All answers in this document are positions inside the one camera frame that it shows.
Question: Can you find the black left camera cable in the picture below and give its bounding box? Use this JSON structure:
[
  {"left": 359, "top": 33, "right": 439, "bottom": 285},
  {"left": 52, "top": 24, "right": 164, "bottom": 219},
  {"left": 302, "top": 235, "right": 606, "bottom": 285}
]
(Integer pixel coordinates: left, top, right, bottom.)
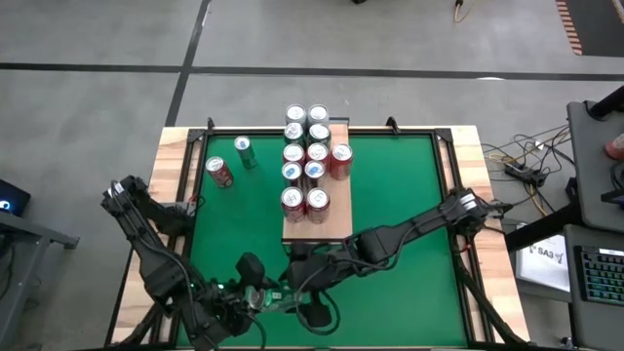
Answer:
[{"left": 246, "top": 314, "right": 268, "bottom": 351}]

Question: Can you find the backlit black keyboard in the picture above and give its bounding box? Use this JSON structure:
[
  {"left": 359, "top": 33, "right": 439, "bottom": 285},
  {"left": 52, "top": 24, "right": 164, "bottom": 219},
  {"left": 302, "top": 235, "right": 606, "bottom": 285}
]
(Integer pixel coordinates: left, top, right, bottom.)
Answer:
[{"left": 573, "top": 245, "right": 624, "bottom": 307}]

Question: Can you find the black striped-edge floor mat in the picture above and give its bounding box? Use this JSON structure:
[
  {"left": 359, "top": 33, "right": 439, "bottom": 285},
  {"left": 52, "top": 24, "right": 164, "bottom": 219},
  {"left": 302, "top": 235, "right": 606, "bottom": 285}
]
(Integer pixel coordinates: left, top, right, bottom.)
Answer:
[{"left": 554, "top": 0, "right": 624, "bottom": 58}]

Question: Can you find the silver and red soda can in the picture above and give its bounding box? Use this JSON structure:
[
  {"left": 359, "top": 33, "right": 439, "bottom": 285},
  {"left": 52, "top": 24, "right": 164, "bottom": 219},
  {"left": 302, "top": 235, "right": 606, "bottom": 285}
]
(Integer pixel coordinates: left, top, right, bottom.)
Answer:
[
  {"left": 284, "top": 103, "right": 308, "bottom": 127},
  {"left": 306, "top": 103, "right": 331, "bottom": 127}
]

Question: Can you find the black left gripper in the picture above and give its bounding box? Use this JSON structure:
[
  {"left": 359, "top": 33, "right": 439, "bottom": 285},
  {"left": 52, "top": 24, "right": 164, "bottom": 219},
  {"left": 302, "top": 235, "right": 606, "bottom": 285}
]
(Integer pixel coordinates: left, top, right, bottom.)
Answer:
[{"left": 182, "top": 282, "right": 267, "bottom": 351}]

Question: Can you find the white sign board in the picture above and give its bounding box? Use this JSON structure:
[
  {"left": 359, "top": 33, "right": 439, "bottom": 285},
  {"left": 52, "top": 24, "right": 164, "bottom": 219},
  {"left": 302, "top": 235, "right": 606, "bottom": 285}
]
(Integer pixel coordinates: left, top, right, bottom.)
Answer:
[{"left": 514, "top": 232, "right": 572, "bottom": 293}]

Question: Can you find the red cup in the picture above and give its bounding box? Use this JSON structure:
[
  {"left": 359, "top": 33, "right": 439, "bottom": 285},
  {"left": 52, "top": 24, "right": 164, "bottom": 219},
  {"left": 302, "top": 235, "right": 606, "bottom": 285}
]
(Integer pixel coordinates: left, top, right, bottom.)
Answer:
[{"left": 604, "top": 133, "right": 624, "bottom": 163}]

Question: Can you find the slim blue silver energy can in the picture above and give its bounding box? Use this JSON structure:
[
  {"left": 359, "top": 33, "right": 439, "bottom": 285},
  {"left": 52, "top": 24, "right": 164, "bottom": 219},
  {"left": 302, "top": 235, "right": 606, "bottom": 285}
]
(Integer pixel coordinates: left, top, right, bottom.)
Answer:
[
  {"left": 280, "top": 161, "right": 304, "bottom": 189},
  {"left": 233, "top": 135, "right": 258, "bottom": 171},
  {"left": 303, "top": 160, "right": 327, "bottom": 189}
]

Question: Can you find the grey desk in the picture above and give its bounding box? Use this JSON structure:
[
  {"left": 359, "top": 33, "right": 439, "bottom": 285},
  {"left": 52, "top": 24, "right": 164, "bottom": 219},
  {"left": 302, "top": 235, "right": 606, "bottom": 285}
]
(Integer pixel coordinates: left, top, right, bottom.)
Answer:
[
  {"left": 564, "top": 223, "right": 624, "bottom": 351},
  {"left": 566, "top": 99, "right": 624, "bottom": 234}
]

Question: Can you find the red-orange soda can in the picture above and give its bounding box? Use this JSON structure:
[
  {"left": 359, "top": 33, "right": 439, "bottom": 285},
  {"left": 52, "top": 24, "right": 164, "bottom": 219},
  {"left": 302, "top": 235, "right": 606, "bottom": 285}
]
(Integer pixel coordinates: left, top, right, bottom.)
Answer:
[{"left": 329, "top": 141, "right": 354, "bottom": 181}]

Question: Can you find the green table mat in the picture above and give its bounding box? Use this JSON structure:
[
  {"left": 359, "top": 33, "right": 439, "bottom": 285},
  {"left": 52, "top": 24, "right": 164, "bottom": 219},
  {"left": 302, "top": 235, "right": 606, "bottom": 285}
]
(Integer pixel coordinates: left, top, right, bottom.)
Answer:
[{"left": 175, "top": 134, "right": 469, "bottom": 348}]

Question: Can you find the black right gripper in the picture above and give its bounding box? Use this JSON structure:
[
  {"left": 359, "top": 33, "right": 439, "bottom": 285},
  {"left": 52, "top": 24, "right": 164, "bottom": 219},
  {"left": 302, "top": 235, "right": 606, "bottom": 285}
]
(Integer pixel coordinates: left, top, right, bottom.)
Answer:
[{"left": 277, "top": 241, "right": 365, "bottom": 318}]

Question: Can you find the yellow floor cable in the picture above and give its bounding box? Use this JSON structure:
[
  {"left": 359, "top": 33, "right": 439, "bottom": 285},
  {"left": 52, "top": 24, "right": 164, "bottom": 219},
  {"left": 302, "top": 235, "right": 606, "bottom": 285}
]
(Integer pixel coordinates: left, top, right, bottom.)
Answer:
[{"left": 452, "top": 0, "right": 478, "bottom": 24}]

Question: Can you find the black desk leg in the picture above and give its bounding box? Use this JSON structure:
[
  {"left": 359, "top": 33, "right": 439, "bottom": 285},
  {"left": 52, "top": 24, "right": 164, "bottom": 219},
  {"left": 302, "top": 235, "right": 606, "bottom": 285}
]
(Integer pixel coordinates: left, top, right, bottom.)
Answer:
[{"left": 504, "top": 202, "right": 579, "bottom": 253}]

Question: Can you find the green soda can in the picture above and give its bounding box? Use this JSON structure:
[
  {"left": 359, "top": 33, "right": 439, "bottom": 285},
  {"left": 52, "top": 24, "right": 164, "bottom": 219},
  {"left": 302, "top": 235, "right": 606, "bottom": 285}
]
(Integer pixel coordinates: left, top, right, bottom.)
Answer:
[
  {"left": 243, "top": 286, "right": 299, "bottom": 314},
  {"left": 306, "top": 122, "right": 332, "bottom": 147},
  {"left": 283, "top": 121, "right": 307, "bottom": 146}
]

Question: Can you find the red Coca-Cola can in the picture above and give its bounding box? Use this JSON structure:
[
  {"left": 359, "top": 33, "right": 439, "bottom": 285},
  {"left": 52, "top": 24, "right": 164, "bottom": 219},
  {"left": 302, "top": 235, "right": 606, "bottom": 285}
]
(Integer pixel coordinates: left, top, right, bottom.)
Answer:
[{"left": 305, "top": 186, "right": 332, "bottom": 225}]

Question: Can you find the black box with blue light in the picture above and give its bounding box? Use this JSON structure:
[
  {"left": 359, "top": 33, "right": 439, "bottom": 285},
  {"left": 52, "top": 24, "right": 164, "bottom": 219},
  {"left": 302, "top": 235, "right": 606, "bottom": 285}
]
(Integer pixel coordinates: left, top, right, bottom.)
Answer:
[{"left": 0, "top": 176, "right": 32, "bottom": 218}]

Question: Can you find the black camera cable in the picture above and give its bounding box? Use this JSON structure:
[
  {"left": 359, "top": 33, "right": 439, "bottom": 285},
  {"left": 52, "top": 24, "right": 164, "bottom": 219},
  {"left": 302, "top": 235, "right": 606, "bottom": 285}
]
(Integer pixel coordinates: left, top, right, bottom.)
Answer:
[
  {"left": 293, "top": 272, "right": 343, "bottom": 337},
  {"left": 246, "top": 314, "right": 268, "bottom": 351}
]

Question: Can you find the black right camera cable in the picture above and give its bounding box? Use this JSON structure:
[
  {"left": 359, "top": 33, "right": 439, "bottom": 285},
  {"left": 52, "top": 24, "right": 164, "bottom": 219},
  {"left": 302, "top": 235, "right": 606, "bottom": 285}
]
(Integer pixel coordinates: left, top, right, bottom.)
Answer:
[{"left": 293, "top": 272, "right": 343, "bottom": 337}]

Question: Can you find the grey metal cart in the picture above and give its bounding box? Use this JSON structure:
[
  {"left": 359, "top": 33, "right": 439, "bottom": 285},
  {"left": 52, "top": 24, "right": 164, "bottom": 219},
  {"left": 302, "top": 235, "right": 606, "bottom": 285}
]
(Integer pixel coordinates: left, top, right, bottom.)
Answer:
[{"left": 0, "top": 208, "right": 81, "bottom": 351}]

